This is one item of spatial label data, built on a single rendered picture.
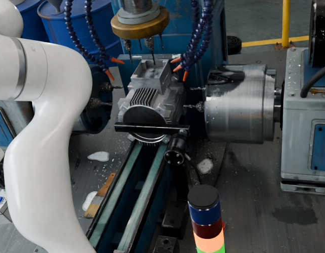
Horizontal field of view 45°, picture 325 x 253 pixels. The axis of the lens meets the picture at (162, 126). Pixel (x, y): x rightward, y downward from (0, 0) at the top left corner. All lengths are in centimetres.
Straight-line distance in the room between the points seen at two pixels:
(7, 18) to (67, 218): 34
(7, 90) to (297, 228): 90
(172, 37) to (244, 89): 41
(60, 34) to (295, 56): 190
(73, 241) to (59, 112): 20
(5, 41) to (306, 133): 82
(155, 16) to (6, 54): 65
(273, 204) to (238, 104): 34
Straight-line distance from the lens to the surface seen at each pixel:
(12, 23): 72
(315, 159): 119
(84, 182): 146
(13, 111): 145
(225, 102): 114
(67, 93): 66
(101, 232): 113
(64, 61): 66
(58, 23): 279
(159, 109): 122
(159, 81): 125
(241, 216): 124
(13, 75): 61
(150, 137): 133
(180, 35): 143
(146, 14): 117
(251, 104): 113
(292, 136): 115
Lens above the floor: 178
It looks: 38 degrees down
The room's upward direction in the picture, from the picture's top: 12 degrees counter-clockwise
